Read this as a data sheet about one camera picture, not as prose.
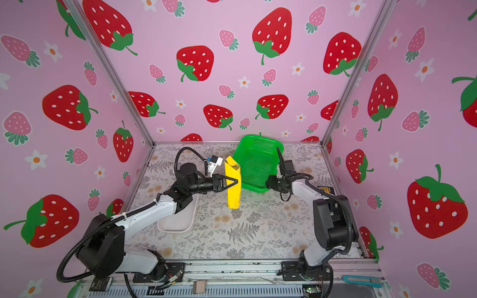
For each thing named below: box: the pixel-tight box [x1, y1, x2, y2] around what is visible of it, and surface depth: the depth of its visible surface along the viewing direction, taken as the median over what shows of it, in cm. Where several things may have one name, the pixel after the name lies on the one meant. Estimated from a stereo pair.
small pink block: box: [193, 279, 207, 295], surface depth 71 cm
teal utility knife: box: [341, 275, 386, 289], surface depth 73 cm
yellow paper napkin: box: [224, 155, 241, 210], surface depth 73 cm
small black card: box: [88, 276, 110, 292], surface depth 71 cm
